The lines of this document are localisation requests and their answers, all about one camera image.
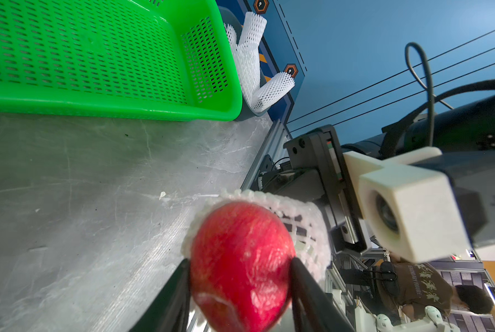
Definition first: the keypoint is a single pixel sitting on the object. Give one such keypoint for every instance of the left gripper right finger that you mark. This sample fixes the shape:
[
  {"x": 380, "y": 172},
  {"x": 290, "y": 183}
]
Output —
[{"x": 312, "y": 309}]

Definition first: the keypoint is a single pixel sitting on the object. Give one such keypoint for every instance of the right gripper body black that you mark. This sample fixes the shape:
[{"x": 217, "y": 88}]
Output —
[{"x": 315, "y": 172}]

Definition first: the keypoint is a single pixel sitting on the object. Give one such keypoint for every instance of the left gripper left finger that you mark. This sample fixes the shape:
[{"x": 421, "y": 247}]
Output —
[{"x": 169, "y": 311}]

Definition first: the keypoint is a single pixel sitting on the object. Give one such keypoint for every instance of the white foam net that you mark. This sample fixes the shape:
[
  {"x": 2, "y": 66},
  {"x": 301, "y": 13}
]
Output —
[
  {"x": 272, "y": 91},
  {"x": 253, "y": 29},
  {"x": 246, "y": 59}
]

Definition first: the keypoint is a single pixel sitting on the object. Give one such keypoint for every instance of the apple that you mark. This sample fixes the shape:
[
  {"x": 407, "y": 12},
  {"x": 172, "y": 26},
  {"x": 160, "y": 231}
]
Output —
[{"x": 240, "y": 247}]

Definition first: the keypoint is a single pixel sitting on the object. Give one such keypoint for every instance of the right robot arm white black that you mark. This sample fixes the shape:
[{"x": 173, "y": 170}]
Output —
[{"x": 470, "y": 128}]

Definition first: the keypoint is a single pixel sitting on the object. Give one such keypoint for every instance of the person in brown shirt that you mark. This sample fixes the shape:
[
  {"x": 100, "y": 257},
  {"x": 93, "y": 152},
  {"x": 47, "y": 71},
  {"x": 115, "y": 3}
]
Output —
[{"x": 410, "y": 288}]

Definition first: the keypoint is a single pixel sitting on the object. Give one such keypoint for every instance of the dark teal plastic tray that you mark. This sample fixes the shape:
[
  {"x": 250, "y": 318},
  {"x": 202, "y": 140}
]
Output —
[{"x": 229, "y": 18}]

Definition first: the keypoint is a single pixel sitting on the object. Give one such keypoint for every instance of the bright green plastic basket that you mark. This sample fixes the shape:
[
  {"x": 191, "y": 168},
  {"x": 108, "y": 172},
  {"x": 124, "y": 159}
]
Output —
[{"x": 154, "y": 60}]

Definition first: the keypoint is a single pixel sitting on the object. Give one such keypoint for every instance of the aluminium front rail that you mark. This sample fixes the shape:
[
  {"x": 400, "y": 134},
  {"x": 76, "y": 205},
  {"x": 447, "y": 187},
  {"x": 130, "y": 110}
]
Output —
[{"x": 270, "y": 152}]

